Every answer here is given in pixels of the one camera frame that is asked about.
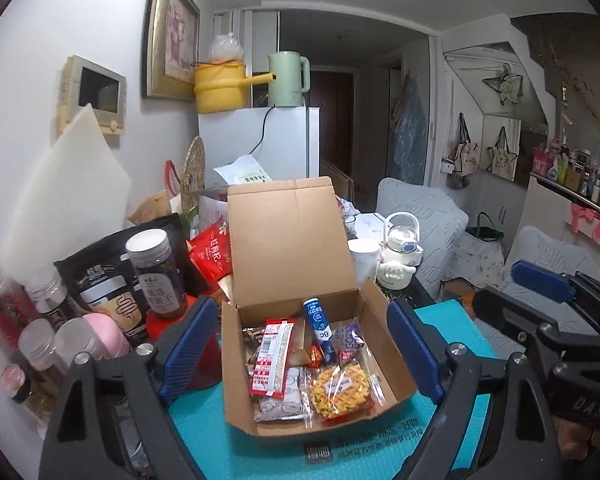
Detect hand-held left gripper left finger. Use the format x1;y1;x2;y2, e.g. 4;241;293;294
39;296;223;480

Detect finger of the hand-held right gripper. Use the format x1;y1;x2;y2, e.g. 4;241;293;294
511;260;600;331
472;286;600;377

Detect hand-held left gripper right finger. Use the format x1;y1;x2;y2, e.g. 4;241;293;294
386;299;563;480

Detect silver red blue snack packet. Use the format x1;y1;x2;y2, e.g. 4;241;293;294
332;317;367;366

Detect brown shiny candy packet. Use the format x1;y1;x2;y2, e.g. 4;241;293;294
242;327;267;366

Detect yellow noodle snack packet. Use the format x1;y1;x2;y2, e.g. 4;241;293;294
307;364;381;421

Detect red white long packet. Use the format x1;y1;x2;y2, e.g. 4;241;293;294
250;319;296;400

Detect blue white slim can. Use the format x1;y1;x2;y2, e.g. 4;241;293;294
302;297;338;366

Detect grey white snack packet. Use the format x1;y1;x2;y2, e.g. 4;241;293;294
252;367;314;428

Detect cardboard box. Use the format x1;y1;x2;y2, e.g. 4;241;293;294
220;176;418;437

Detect person's right hand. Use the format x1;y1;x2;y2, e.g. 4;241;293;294
555;412;600;461

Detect grey quilted armchair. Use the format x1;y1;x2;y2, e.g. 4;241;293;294
376;177;470;301
472;225;600;351

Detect red bottle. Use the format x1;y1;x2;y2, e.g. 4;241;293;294
147;295;226;392

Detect orange box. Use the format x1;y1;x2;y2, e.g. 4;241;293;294
444;279;476;306

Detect black marble side table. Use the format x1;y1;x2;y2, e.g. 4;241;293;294
410;275;443;306

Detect white cabinet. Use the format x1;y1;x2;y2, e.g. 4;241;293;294
522;175;600;281

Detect white box pink ribbon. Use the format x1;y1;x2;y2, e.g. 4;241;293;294
562;202;600;252

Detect pink bottle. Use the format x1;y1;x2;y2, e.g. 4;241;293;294
82;312;132;361

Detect tall white capped jar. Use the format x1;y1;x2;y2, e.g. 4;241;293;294
125;229;188;322

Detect teal bubble mat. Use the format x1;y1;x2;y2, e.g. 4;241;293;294
165;300;496;480

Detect red white printed bag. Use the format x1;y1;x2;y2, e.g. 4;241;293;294
187;219;233;293

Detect clear capped dark jar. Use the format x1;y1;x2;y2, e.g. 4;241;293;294
26;267;81;333
54;317;106;366

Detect row of cosmetic bottles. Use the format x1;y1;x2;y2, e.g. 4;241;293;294
555;135;600;211

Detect pink gift bag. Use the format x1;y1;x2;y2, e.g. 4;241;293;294
531;144;555;178

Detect white flat box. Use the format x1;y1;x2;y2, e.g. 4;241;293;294
355;212;396;241

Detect canvas tote bag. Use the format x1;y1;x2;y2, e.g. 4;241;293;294
441;112;481;190

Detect clear capped brown jar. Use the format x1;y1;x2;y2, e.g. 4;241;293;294
17;317;66;386

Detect glass jar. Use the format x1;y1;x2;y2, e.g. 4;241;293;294
339;202;358;238

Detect brown paper bag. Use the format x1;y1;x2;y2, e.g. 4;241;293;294
126;190;173;226

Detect small pink lidded jar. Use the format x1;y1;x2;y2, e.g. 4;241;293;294
0;362;33;406

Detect clear capped red jar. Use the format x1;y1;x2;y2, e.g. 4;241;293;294
0;265;41;348

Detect round woven mat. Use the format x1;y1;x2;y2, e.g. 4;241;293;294
180;136;207;216

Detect white bag green print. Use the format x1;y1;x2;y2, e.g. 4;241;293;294
212;155;273;189

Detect flat cardboard sheets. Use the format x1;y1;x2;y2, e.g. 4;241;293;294
321;160;354;201

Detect plastic wrapped blue painting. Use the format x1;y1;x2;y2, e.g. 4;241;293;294
392;72;427;183

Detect white foam board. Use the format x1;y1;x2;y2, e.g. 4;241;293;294
7;103;133;271

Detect white refrigerator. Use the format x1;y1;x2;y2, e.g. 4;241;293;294
197;105;322;196

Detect white staircase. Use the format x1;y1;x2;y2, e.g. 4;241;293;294
442;10;600;128

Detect dark wooden door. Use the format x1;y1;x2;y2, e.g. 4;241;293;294
307;67;353;181

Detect yellow pot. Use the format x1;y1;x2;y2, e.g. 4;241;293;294
192;60;276;115

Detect green electric kettle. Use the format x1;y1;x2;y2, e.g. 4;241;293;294
267;51;312;108

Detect clear plastic bag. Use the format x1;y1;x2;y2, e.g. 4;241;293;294
209;32;245;63

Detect gold framed picture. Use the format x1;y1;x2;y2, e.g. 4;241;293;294
142;0;202;101

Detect white bag green handles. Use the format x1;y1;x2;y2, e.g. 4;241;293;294
452;212;506;283

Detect white teapot with handle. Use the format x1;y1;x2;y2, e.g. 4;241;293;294
382;212;423;266

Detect star shaped wall decoration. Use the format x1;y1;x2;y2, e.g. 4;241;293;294
482;62;525;107

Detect black kettle cable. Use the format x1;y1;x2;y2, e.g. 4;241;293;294
250;106;276;156

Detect beige wall intercom panel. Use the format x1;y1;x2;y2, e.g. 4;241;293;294
56;55;128;137

